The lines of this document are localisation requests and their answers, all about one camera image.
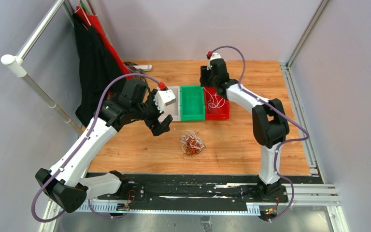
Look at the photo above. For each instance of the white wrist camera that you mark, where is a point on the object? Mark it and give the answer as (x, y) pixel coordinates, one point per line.
(214, 56)
(164, 98)

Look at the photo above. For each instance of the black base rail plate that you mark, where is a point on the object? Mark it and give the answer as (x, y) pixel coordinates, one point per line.
(195, 192)

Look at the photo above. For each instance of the black garment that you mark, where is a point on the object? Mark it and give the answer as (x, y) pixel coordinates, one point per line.
(97, 68)

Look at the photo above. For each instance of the red garment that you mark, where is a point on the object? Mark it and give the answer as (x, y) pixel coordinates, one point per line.
(92, 21)

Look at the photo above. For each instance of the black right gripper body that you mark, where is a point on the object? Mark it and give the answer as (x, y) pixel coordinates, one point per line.
(206, 79)

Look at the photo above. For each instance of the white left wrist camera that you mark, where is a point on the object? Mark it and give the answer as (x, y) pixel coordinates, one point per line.
(164, 98)

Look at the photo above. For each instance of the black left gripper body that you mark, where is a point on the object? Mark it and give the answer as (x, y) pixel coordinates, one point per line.
(148, 111)

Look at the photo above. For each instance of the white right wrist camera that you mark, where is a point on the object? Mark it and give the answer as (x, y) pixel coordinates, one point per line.
(214, 56)

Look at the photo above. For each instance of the silver clothes rack pole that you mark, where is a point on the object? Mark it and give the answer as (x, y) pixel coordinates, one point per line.
(52, 63)

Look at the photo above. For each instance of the green plastic bin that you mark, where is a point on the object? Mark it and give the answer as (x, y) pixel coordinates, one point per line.
(192, 105)

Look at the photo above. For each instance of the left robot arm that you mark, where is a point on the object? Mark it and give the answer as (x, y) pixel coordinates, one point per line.
(63, 182)

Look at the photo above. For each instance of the red plastic bin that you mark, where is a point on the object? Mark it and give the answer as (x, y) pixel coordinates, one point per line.
(216, 107)

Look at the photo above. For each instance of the plaid red blue cloth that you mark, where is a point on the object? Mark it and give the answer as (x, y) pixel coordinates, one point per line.
(131, 66)

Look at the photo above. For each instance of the aluminium frame rail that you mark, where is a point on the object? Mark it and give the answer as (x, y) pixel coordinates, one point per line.
(310, 189)

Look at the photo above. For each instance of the white plastic bin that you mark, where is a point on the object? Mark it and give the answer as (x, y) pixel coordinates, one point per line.
(173, 109)

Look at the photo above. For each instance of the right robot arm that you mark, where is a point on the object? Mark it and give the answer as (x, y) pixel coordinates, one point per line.
(270, 126)

